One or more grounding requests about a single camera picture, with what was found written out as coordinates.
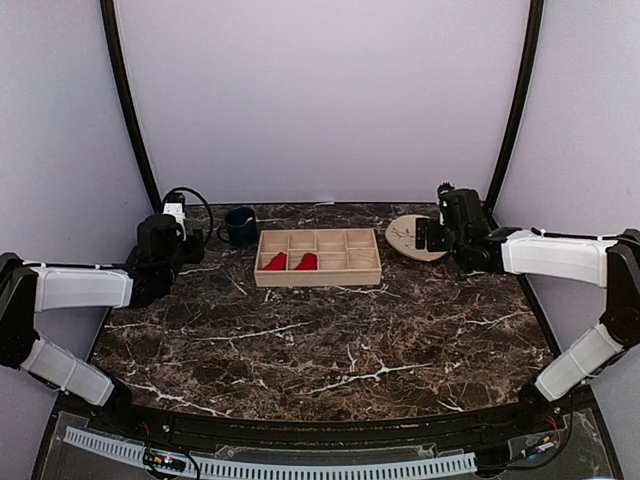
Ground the red santa sock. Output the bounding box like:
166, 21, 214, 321
295, 252, 318, 271

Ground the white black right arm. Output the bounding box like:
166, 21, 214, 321
415, 183, 639, 434

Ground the wooden compartment tray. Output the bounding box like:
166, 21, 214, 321
254, 228, 382, 287

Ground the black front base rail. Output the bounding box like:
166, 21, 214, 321
46, 387, 611, 452

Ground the white slotted cable duct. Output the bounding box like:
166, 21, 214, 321
63, 427, 478, 479

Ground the round beige decorated plate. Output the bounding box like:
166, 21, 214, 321
385, 214, 446, 262

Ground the plain red sock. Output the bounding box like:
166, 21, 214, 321
263, 252, 288, 271

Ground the black corner post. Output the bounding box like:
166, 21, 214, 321
484, 0, 545, 215
99, 0, 162, 213

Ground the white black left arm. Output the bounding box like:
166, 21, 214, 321
1, 214, 210, 436

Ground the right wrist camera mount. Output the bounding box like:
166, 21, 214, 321
437, 182, 458, 227

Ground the dark blue mug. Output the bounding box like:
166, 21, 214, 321
216, 207, 258, 249

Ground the black left corner post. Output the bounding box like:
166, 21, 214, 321
99, 0, 162, 213

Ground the black right corner post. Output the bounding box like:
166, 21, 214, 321
484, 0, 545, 215

